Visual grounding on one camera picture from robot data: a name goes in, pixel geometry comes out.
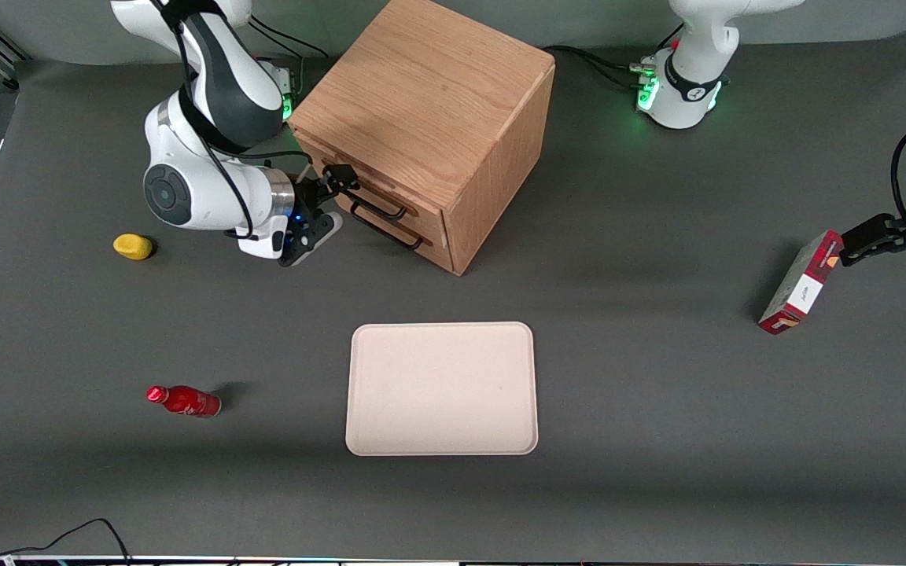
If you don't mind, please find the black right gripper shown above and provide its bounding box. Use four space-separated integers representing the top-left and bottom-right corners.
278 164 361 269

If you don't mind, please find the black metal drawer handle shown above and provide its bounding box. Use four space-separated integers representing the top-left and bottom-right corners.
349 200 427 252
322 164 408 220

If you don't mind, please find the wooden drawer cabinet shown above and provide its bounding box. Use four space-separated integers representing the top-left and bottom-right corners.
286 0 556 276

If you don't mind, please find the red white carton box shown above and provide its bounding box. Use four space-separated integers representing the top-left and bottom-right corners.
758 230 845 336

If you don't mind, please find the yellow lemon toy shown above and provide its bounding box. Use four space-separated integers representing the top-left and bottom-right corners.
112 233 154 261

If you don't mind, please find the beige rectangular tray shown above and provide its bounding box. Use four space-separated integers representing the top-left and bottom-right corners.
345 321 539 457

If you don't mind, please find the red bottle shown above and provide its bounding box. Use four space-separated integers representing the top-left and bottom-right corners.
145 384 223 418

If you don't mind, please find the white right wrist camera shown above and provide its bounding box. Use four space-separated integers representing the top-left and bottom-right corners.
305 211 344 248

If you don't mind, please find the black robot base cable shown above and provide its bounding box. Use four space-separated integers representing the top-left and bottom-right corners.
551 45 658 89
249 14 330 61

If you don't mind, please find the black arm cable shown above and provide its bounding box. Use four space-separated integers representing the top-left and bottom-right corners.
156 0 314 241

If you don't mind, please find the thin black cable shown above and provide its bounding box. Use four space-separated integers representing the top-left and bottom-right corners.
0 517 133 566

